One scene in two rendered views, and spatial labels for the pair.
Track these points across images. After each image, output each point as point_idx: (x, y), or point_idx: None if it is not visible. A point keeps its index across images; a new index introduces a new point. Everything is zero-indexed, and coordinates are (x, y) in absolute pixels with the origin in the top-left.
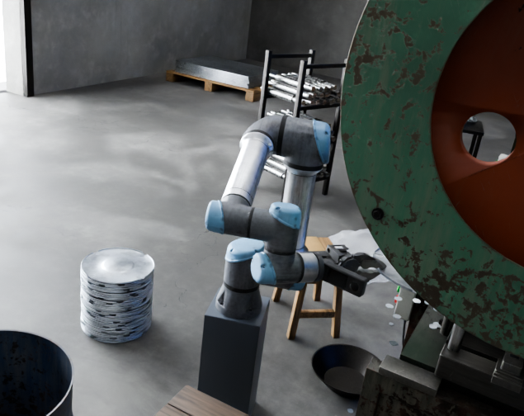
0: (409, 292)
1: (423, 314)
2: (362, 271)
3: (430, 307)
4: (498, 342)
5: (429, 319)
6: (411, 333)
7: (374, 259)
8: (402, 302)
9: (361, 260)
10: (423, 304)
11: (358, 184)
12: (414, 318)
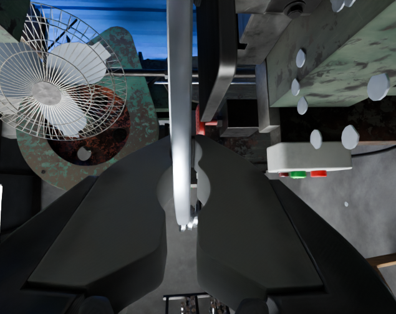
0: (296, 151)
1: (325, 58)
2: (198, 248)
3: (303, 71)
4: None
5: (335, 29)
6: (368, 133)
7: (86, 182)
8: (320, 159)
9: (24, 296)
10: (306, 126)
11: None
12: (338, 134)
